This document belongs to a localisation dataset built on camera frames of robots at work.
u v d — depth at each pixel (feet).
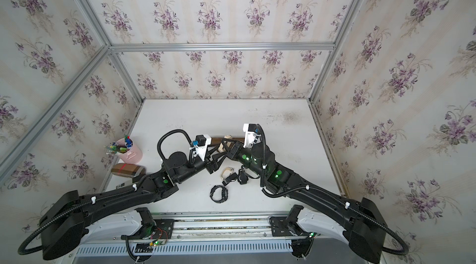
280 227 2.36
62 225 1.31
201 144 1.98
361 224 1.30
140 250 2.35
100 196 1.52
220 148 2.23
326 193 1.51
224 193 2.58
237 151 1.98
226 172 2.89
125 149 2.76
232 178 2.81
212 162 2.09
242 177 2.80
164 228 2.39
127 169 2.88
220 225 2.46
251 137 2.09
